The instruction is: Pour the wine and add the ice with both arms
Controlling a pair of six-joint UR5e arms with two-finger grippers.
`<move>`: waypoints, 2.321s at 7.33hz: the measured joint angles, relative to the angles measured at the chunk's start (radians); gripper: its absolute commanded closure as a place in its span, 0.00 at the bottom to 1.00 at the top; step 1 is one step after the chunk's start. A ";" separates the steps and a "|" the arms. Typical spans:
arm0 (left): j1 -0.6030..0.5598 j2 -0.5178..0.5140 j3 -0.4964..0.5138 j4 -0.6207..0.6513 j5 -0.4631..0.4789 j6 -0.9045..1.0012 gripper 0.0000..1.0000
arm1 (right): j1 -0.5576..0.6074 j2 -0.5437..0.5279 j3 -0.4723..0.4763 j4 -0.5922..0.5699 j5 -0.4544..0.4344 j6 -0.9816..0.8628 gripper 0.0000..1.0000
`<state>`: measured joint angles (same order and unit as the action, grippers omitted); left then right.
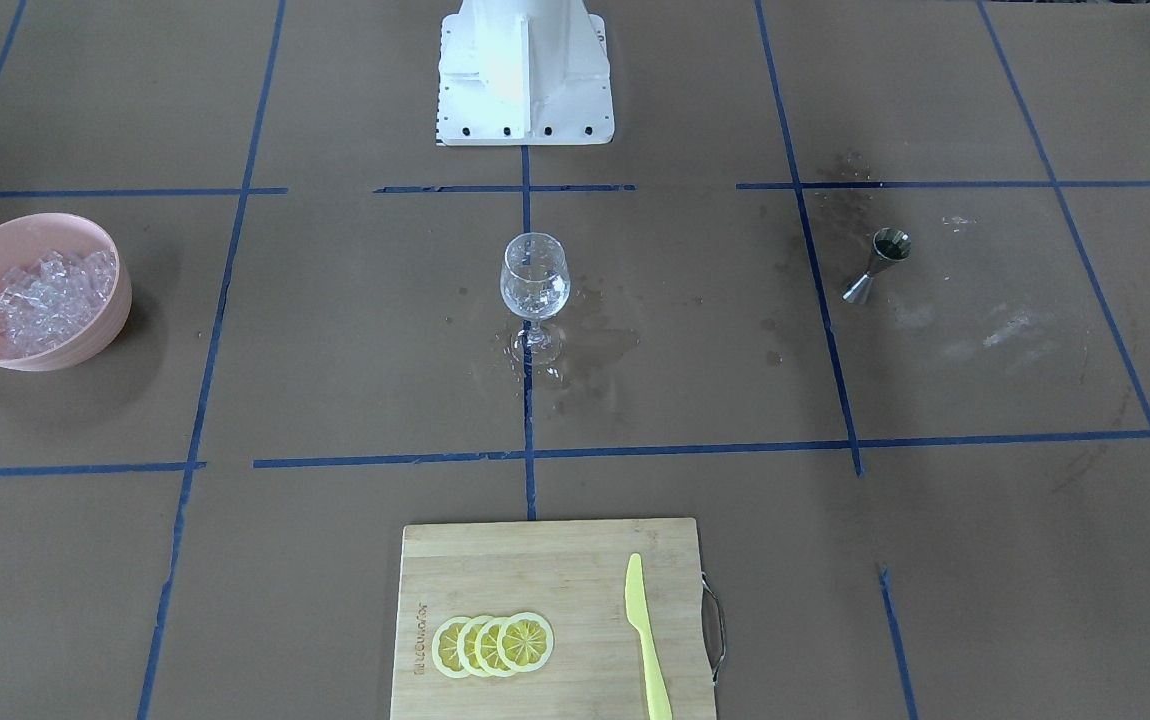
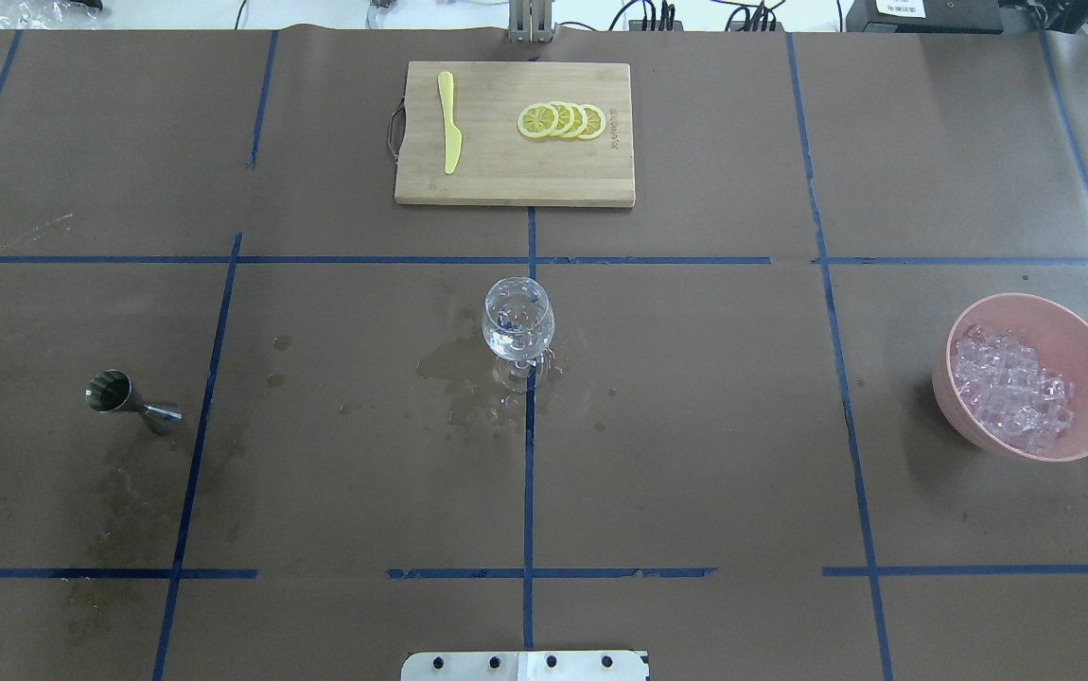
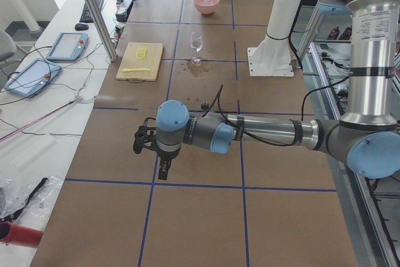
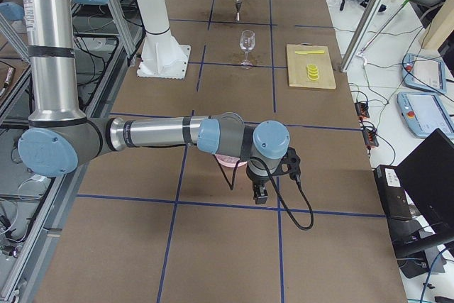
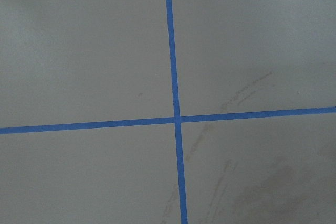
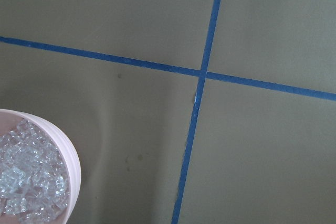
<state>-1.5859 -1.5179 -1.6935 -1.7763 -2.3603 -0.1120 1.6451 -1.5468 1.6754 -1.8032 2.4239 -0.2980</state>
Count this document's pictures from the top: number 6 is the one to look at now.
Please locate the pink plastic bowl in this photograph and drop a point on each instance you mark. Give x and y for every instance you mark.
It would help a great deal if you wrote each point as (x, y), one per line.
(10, 118)

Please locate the pile of clear ice cubes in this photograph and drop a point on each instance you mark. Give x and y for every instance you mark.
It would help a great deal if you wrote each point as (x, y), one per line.
(34, 178)

